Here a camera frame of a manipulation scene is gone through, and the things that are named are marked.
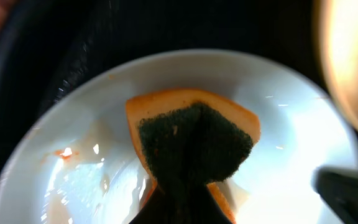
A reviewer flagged black round tray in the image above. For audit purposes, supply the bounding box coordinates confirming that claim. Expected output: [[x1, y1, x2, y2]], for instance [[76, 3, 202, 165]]
[[0, 1, 358, 175]]

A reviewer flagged light green plate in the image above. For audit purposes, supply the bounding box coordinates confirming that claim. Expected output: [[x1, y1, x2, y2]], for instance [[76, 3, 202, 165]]
[[0, 50, 358, 223]]

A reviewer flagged yellow plate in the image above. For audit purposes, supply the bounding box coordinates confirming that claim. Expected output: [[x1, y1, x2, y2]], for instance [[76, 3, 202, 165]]
[[316, 0, 358, 130]]

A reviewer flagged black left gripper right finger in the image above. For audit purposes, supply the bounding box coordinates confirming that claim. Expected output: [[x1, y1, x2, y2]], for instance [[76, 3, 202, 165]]
[[314, 167, 358, 224]]

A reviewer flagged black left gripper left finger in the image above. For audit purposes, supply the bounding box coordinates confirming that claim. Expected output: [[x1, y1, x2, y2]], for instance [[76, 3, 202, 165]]
[[130, 186, 231, 224]]

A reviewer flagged orange green sponge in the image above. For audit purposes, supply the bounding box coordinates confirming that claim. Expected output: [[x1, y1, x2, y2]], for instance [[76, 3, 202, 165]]
[[126, 89, 261, 223]]

